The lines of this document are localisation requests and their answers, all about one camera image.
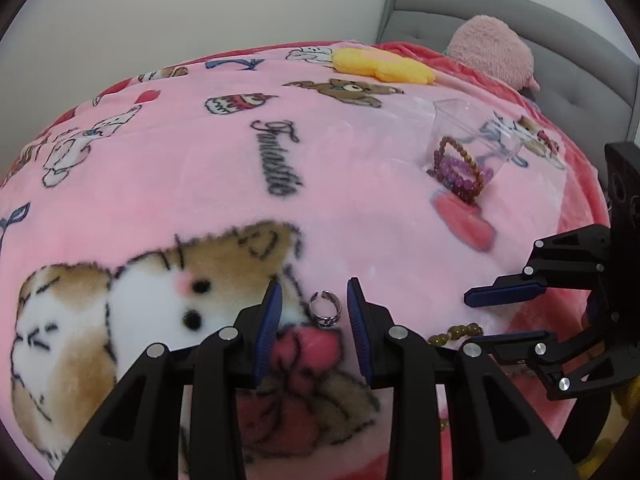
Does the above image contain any pink plush toy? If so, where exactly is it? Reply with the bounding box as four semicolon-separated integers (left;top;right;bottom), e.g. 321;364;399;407
446;14;542;93

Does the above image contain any yellow cloth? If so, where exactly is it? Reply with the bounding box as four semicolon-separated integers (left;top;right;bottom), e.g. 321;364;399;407
575;385;640;480

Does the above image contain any dark red bead bracelet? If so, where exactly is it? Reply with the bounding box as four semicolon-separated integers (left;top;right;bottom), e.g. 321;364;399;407
426;166;482;206

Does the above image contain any silver ring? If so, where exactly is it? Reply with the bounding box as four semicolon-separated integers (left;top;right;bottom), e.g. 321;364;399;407
308;290;343;328

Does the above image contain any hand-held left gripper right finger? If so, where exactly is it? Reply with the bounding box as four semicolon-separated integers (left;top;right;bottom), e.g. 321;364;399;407
346;276;581;480

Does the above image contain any yellow plush cushion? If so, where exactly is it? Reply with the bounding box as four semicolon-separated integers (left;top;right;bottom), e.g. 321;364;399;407
332;47;437;85

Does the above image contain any grey upholstered headboard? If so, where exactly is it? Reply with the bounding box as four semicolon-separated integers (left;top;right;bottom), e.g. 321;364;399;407
376;0;640;147

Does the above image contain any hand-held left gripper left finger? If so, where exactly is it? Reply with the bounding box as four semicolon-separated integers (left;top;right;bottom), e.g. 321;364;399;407
54;280;286;480

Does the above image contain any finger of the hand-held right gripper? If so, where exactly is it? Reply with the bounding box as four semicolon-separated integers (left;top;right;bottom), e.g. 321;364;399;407
464;224;613;308
460;331;633;402

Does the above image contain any brown bead bracelet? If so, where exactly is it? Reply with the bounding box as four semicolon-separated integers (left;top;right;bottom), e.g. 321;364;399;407
434;136;497;197
428;324;485;347

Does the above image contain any pink printed blanket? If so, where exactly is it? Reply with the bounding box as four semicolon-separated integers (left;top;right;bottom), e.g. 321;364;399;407
0;37;613;480

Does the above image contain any purple bead bracelet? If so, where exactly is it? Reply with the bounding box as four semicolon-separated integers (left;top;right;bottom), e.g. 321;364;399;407
440;156;484;189

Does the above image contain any clear plastic cup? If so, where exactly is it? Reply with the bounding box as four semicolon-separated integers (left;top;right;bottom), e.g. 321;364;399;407
426;99;524;197

